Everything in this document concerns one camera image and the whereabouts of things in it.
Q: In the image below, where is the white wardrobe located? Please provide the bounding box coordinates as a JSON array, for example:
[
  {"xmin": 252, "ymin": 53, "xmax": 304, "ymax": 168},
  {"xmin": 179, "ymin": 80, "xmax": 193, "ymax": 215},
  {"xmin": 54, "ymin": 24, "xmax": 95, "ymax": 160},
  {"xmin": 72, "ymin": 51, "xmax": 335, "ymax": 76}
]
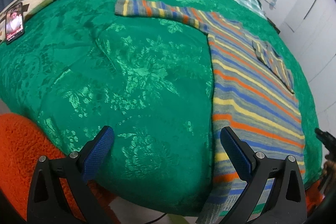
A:
[{"xmin": 262, "ymin": 0, "xmax": 335, "ymax": 134}]

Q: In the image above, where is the black cable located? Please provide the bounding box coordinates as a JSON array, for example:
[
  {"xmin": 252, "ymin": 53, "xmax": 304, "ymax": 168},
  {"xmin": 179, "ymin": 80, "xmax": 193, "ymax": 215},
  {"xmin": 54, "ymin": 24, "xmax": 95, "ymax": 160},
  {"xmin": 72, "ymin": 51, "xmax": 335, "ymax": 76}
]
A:
[{"xmin": 144, "ymin": 212, "xmax": 169, "ymax": 224}]

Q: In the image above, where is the person's right hand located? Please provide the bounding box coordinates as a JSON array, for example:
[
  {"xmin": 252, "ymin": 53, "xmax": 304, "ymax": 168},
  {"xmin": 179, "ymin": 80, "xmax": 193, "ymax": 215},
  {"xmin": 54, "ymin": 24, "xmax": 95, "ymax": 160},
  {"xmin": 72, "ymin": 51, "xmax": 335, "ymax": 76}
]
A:
[{"xmin": 322, "ymin": 153, "xmax": 336, "ymax": 196}]

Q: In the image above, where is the orange fluffy blanket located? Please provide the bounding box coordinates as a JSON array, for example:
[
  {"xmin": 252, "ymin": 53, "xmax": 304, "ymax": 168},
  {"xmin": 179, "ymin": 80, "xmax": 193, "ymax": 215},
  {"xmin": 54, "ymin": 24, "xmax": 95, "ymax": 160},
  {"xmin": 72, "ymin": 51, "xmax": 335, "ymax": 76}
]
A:
[{"xmin": 1, "ymin": 113, "xmax": 119, "ymax": 223}]

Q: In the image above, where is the green floral bedspread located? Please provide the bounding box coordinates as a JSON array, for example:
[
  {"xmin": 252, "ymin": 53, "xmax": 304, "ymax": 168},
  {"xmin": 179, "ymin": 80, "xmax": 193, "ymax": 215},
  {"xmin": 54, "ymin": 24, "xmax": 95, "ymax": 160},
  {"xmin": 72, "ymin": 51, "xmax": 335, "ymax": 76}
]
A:
[{"xmin": 1, "ymin": 0, "xmax": 322, "ymax": 216}]

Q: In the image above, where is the smartphone with lit screen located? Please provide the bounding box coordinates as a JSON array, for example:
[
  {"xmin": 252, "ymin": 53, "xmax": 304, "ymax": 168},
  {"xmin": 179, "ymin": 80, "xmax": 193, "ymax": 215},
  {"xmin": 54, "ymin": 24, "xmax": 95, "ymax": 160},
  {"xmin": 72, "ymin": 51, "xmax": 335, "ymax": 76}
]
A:
[{"xmin": 5, "ymin": 2, "xmax": 25, "ymax": 45}]

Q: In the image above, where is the striped knit sweater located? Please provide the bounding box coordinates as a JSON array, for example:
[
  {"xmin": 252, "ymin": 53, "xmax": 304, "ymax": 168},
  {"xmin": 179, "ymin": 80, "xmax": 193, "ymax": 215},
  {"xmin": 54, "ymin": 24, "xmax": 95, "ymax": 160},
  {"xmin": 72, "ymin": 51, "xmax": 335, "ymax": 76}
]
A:
[{"xmin": 115, "ymin": 0, "xmax": 305, "ymax": 223}]

